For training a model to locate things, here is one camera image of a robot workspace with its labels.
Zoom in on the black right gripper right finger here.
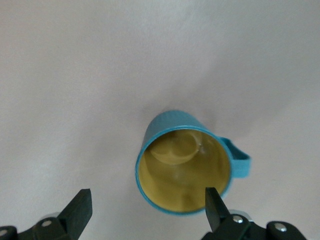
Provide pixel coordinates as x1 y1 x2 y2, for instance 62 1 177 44
203 186 266 240

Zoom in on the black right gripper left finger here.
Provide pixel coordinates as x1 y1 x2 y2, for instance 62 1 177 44
29 188 93 240

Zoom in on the teal cup with yellow inside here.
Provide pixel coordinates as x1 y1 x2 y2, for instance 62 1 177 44
134 109 252 216

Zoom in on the table cover sheet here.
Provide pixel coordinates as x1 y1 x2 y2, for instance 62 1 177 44
0 0 320 240

